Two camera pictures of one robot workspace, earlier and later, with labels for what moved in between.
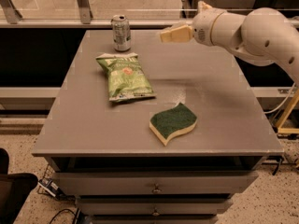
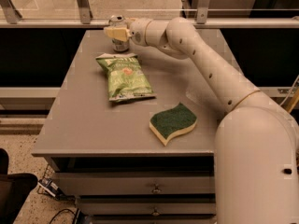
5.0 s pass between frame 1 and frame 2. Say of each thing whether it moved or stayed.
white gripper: moved
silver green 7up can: stayed
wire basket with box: stayed
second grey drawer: stayed
